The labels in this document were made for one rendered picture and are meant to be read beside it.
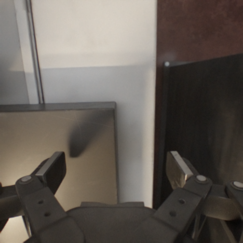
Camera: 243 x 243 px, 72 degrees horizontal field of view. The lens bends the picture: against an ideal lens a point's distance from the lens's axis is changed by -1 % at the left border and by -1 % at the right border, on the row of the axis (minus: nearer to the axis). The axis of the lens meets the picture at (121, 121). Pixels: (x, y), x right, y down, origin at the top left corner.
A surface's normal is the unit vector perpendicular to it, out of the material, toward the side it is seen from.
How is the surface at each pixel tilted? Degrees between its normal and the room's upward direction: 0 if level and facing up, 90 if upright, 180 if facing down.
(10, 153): 0
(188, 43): 0
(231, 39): 0
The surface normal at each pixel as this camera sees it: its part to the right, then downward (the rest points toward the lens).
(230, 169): -1.00, 0.00
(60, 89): 0.00, 0.25
